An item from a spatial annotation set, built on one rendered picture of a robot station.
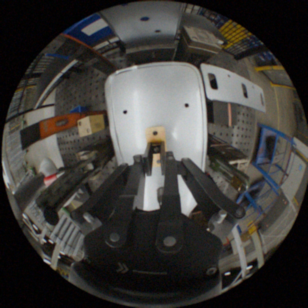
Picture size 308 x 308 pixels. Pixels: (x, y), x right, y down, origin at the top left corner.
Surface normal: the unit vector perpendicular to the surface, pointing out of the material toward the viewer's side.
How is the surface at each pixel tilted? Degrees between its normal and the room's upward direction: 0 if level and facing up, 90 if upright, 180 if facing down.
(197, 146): 0
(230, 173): 78
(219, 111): 0
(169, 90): 0
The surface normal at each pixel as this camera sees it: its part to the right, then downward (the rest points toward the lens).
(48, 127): 0.99, -0.09
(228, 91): -0.04, 0.38
